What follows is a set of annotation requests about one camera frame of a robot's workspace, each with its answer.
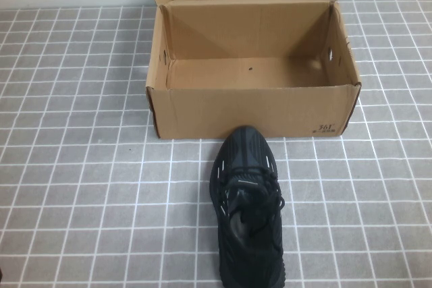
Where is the black sneaker shoe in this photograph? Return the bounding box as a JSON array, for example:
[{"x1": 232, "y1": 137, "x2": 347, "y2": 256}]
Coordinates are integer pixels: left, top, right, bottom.
[{"x1": 209, "y1": 125, "x2": 288, "y2": 288}]

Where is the brown cardboard shoe box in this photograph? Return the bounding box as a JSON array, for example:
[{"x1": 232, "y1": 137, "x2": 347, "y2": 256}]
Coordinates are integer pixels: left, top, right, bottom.
[{"x1": 145, "y1": 0, "x2": 362, "y2": 140}]

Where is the grey white-grid tablecloth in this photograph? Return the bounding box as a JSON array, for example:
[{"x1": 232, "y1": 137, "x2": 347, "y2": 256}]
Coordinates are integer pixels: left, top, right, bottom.
[{"x1": 0, "y1": 0, "x2": 432, "y2": 288}]

